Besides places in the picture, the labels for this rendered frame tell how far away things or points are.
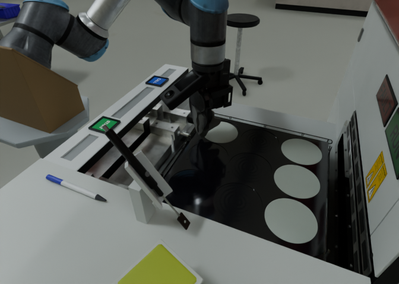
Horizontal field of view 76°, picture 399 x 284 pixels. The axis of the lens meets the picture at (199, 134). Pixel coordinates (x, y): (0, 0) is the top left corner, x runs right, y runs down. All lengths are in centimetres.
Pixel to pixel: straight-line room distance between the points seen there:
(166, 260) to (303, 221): 31
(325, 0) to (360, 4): 65
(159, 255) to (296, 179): 39
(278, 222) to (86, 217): 35
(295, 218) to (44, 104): 78
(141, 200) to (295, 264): 24
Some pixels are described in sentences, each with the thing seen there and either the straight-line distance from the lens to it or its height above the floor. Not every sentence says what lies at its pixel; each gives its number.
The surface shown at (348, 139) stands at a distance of 73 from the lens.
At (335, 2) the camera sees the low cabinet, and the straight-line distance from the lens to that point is 644.
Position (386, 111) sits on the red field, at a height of 110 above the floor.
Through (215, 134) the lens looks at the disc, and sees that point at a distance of 71.
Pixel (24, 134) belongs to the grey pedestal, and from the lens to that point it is 102.
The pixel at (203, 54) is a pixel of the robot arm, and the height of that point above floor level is 115.
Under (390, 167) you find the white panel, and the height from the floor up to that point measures 106.
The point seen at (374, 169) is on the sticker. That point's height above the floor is 102.
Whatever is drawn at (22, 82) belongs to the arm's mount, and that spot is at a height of 100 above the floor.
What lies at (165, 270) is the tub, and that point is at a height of 103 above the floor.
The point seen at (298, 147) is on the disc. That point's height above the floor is 90.
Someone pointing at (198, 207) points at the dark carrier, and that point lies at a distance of 54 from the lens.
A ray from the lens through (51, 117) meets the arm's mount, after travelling 97.
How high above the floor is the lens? 134
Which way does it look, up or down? 38 degrees down
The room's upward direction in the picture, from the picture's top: straight up
